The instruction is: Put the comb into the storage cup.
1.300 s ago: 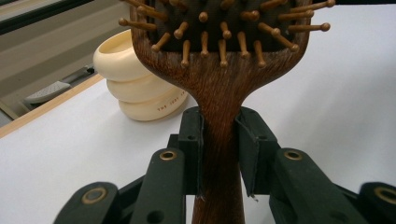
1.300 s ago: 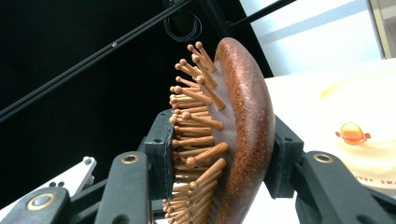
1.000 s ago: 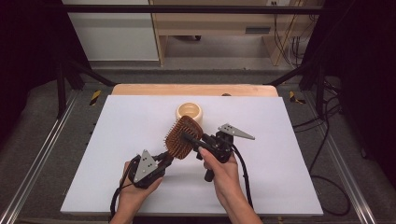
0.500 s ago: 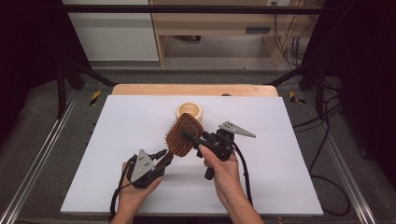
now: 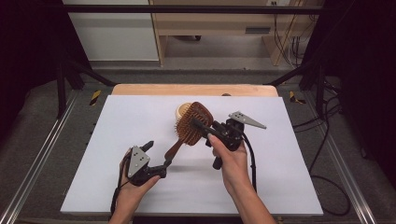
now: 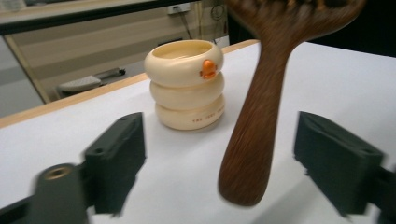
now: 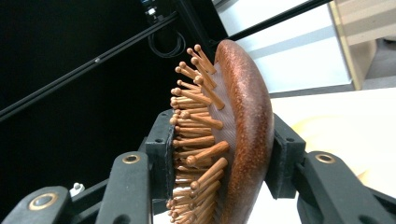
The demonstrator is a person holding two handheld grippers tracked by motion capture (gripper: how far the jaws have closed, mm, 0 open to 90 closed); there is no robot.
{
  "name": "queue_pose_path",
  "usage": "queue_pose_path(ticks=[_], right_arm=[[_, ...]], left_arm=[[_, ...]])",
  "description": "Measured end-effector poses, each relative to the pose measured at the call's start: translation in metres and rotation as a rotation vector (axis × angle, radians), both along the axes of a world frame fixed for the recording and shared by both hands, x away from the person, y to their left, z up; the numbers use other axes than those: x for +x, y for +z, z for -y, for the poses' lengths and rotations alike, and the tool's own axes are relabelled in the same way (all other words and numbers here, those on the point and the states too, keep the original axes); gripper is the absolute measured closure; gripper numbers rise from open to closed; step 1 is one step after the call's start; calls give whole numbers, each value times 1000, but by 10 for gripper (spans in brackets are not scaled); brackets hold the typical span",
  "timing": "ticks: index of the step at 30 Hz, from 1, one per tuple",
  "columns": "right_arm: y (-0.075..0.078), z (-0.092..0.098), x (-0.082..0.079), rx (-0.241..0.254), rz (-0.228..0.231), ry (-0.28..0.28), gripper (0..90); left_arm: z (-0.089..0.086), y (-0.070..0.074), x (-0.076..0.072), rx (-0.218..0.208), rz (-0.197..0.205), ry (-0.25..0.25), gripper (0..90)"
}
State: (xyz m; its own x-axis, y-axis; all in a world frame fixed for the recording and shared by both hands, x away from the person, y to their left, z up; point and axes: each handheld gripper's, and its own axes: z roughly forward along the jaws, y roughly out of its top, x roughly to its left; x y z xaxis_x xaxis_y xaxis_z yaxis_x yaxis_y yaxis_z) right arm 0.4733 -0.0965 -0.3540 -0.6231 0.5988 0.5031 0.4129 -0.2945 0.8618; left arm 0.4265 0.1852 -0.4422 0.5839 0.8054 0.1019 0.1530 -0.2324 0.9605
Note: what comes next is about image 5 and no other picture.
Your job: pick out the light wooden desk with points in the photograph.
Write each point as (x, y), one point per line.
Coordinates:
(211, 23)

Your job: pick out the white partition panel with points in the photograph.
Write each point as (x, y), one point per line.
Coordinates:
(112, 34)

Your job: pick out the black horizontal frame bar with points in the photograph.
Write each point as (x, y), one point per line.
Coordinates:
(186, 8)

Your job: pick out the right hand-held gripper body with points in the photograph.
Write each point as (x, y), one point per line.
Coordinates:
(229, 135)

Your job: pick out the aluminium floor rail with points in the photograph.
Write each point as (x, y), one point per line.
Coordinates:
(37, 155)
(342, 161)

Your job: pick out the black metal stand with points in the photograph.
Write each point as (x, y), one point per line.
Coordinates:
(320, 93)
(61, 93)

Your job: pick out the black curtain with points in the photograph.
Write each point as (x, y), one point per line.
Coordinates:
(28, 46)
(364, 62)

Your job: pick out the yellow black hazard tape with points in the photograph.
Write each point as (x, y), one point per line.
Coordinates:
(295, 97)
(95, 97)

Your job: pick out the white power strip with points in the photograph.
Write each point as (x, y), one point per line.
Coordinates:
(274, 2)

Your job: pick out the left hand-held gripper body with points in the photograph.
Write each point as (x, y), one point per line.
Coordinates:
(138, 169)

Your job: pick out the wooden paddle hairbrush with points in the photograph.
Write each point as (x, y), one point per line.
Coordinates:
(193, 127)

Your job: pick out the person's right hand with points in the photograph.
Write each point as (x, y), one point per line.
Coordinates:
(233, 168)

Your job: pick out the person's left hand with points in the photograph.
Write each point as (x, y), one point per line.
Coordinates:
(130, 194)

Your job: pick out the white board sheet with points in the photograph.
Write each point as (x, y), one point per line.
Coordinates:
(124, 130)

